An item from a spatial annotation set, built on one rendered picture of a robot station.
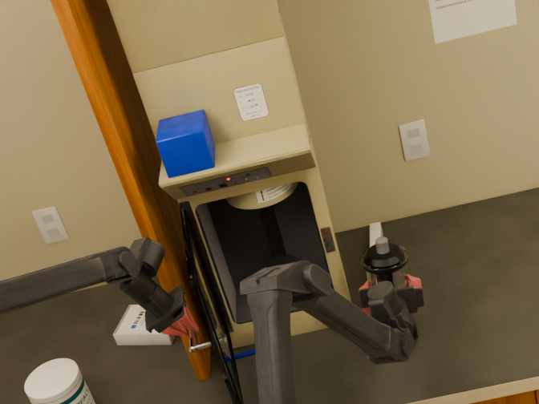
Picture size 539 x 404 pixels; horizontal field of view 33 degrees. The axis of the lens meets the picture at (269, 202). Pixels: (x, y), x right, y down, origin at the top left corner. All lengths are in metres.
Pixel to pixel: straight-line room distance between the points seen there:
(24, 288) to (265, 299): 0.44
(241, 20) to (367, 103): 0.67
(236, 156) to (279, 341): 0.52
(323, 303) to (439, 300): 0.69
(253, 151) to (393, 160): 0.72
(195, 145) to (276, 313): 0.48
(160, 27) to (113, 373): 0.94
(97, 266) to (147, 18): 0.50
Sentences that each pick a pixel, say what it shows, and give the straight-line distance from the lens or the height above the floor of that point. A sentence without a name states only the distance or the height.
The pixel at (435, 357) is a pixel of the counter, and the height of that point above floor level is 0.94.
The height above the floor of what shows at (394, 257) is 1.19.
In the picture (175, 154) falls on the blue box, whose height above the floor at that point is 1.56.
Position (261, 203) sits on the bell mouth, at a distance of 2.04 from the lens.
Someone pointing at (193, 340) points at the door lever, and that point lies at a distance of 1.91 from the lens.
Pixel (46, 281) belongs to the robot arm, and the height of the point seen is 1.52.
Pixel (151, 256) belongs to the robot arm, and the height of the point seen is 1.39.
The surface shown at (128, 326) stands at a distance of 2.40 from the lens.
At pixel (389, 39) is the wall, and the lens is 2.34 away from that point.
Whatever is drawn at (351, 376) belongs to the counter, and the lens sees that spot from 2.11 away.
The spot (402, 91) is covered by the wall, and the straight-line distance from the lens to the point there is 2.40.
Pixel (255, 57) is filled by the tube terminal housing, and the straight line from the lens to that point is 1.86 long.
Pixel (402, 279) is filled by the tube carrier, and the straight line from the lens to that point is 2.04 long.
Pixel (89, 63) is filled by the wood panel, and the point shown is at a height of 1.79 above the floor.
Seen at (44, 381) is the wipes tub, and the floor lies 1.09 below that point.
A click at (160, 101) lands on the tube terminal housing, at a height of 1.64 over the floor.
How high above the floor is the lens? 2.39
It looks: 31 degrees down
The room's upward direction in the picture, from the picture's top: 16 degrees counter-clockwise
